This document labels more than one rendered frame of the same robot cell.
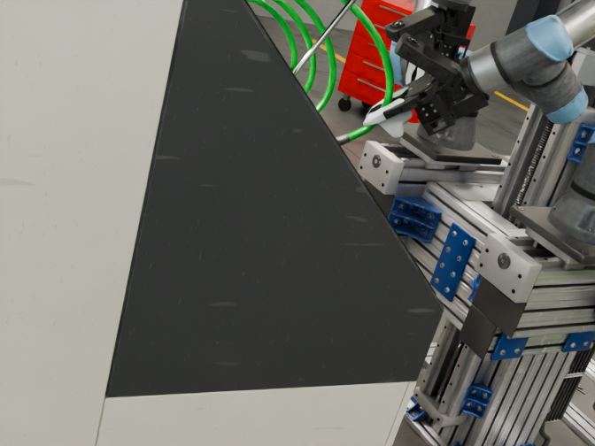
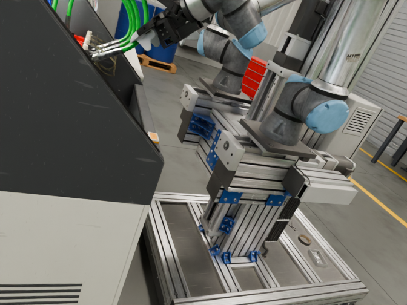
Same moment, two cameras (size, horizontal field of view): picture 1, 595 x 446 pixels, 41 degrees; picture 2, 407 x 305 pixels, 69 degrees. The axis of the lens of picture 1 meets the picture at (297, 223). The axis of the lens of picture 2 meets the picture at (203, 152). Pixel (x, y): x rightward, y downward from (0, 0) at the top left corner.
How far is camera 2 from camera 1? 75 cm
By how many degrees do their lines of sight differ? 4
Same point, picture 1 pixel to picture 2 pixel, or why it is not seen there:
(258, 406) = (32, 204)
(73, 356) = not seen: outside the picture
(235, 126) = not seen: outside the picture
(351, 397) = (103, 209)
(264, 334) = (25, 156)
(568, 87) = (249, 17)
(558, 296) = (257, 170)
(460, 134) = (231, 85)
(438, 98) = (166, 21)
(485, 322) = (217, 181)
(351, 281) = (88, 131)
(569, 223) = (268, 129)
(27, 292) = not seen: outside the picture
